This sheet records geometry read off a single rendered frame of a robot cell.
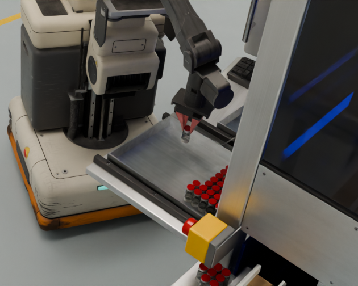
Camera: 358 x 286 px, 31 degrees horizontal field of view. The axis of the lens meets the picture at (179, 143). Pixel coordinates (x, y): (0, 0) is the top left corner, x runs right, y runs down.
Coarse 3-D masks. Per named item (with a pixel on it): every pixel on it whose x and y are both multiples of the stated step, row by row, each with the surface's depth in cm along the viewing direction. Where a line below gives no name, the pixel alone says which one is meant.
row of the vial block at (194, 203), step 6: (216, 174) 166; (222, 174) 167; (210, 180) 164; (216, 180) 164; (204, 186) 162; (210, 186) 163; (198, 192) 160; (204, 192) 162; (192, 198) 161; (198, 198) 160; (192, 204) 162; (198, 204) 162
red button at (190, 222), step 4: (188, 220) 140; (192, 220) 140; (196, 220) 140; (184, 224) 140; (188, 224) 139; (192, 224) 139; (184, 228) 139; (188, 228) 139; (184, 232) 140; (188, 232) 139
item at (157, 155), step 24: (168, 120) 185; (144, 144) 179; (168, 144) 180; (192, 144) 182; (216, 144) 179; (120, 168) 168; (144, 168) 171; (168, 168) 172; (192, 168) 174; (216, 168) 175; (168, 192) 165; (192, 216) 158
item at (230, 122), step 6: (240, 108) 195; (228, 114) 190; (234, 114) 193; (240, 114) 197; (222, 120) 188; (228, 120) 192; (234, 120) 194; (222, 126) 186; (228, 126) 191; (234, 126) 192; (228, 132) 186; (234, 132) 184
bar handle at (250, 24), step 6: (252, 0) 223; (258, 0) 223; (252, 6) 224; (252, 12) 225; (252, 18) 227; (246, 24) 229; (252, 24) 229; (246, 30) 230; (246, 36) 231; (246, 42) 232
